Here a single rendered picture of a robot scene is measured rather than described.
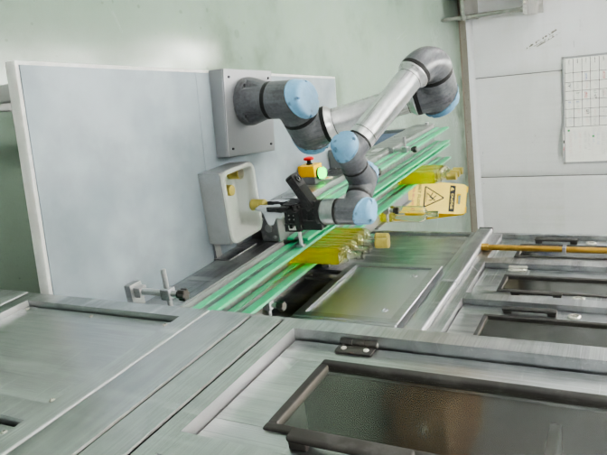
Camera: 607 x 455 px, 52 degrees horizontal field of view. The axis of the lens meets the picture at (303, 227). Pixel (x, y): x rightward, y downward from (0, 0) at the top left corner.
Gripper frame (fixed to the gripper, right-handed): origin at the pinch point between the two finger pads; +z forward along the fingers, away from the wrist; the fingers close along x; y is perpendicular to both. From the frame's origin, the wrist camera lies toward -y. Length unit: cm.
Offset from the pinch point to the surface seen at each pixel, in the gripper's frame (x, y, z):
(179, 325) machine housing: -78, -2, -30
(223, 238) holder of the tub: -6.5, 8.7, 11.7
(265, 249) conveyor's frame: 5.0, 16.3, 5.2
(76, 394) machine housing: -100, -3, -30
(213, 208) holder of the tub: -6.3, -1.0, 13.4
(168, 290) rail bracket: -51, 5, -5
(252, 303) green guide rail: -15.1, 25.4, -0.7
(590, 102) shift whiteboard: 608, 69, -48
